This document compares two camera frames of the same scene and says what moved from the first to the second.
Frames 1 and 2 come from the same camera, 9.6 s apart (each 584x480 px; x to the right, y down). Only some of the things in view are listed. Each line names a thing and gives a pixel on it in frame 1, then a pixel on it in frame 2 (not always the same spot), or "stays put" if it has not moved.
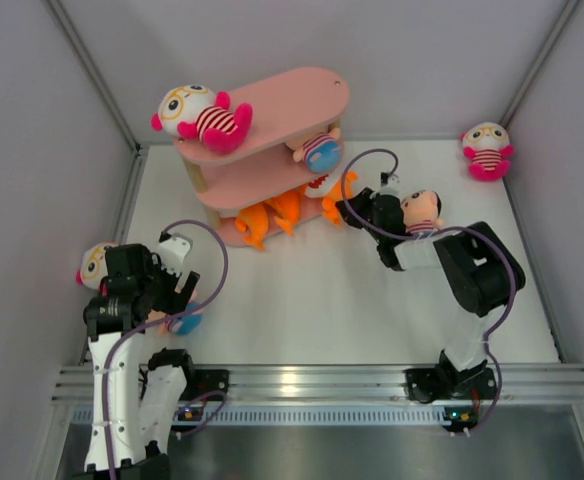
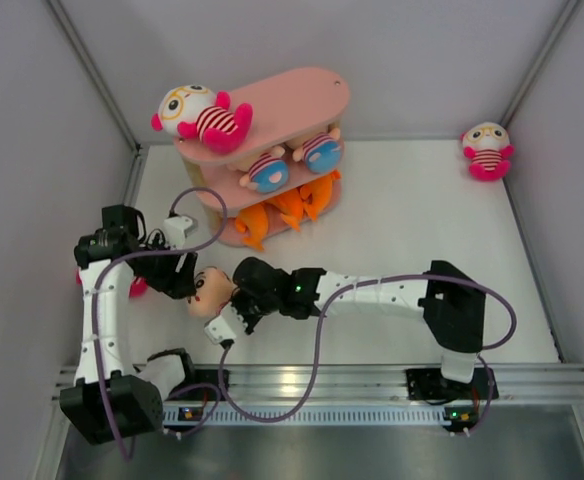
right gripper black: x=366 y=197 → x=238 y=302
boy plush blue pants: x=421 y=210 → x=266 y=173
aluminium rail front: x=565 y=383 stays put
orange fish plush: x=342 y=191 → x=316 y=195
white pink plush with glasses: x=198 y=112 stays put
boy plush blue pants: x=182 y=325 → x=213 y=289
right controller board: x=462 y=418 stays put
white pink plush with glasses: x=487 y=146 stays put
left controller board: x=193 y=413 stays put
